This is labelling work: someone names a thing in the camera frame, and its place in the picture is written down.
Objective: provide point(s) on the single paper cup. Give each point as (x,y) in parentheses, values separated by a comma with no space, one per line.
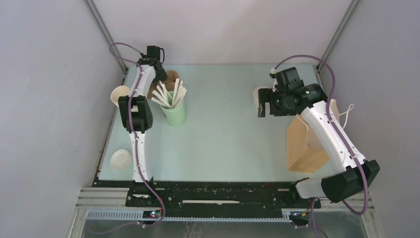
(256,96)

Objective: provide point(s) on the brown paper bag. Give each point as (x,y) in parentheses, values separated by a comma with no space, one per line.
(315,138)

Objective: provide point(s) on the stack of white lids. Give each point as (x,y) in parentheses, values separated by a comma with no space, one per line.
(121,159)

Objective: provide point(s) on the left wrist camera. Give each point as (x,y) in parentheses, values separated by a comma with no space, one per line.
(154,52)

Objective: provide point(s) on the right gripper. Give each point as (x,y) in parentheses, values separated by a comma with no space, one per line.
(267,95)

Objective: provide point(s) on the stack of paper cups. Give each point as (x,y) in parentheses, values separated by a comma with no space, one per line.
(120,91)

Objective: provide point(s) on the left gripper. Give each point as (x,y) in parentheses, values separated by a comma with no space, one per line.
(163,77)

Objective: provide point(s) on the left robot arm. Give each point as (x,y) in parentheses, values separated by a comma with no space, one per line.
(137,118)

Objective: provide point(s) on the green cup holder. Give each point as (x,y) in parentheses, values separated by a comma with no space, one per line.
(177,116)

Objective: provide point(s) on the black front rail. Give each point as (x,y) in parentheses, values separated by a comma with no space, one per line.
(204,201)

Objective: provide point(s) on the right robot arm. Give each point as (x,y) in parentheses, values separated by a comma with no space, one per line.
(353,173)

